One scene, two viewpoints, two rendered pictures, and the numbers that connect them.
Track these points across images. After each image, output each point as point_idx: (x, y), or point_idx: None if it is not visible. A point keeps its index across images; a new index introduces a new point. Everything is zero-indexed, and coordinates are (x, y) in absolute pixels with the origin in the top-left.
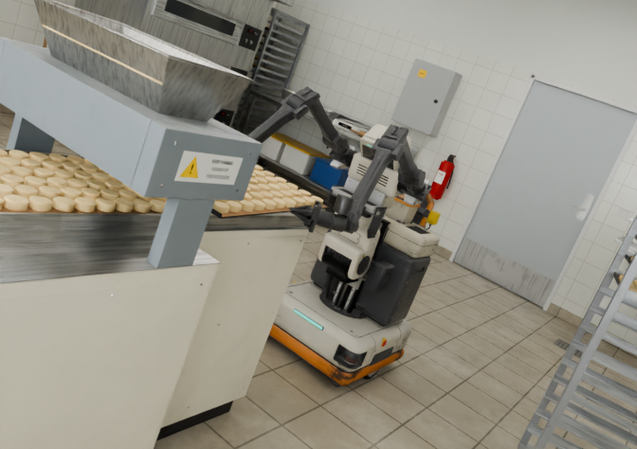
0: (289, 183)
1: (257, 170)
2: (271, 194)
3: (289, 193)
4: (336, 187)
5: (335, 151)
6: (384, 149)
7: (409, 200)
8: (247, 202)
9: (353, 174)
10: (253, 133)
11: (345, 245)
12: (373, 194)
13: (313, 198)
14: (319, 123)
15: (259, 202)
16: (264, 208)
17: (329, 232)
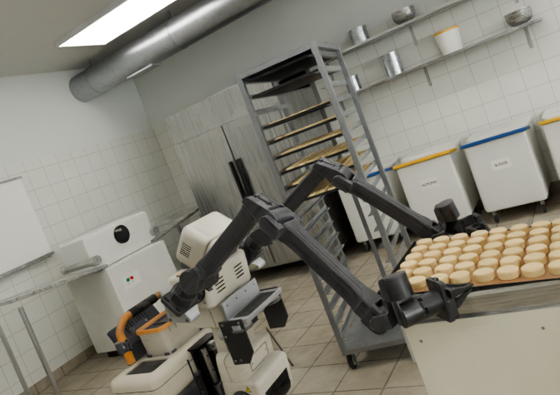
0: (410, 257)
1: (417, 272)
2: (490, 236)
3: (454, 242)
4: (240, 318)
5: (213, 284)
6: (355, 176)
7: (261, 262)
8: (557, 221)
9: (217, 299)
10: (342, 270)
11: (275, 364)
12: (249, 289)
13: (430, 240)
14: (237, 246)
15: (538, 223)
16: (531, 230)
17: (250, 382)
